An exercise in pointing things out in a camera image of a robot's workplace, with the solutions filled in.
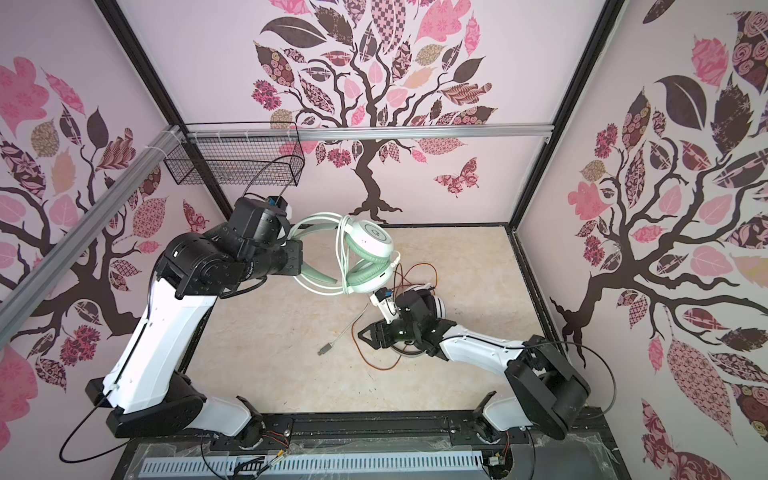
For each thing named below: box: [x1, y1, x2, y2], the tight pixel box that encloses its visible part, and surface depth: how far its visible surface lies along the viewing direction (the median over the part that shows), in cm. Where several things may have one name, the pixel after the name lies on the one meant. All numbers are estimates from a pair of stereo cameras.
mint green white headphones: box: [291, 213, 401, 296], surface depth 58 cm
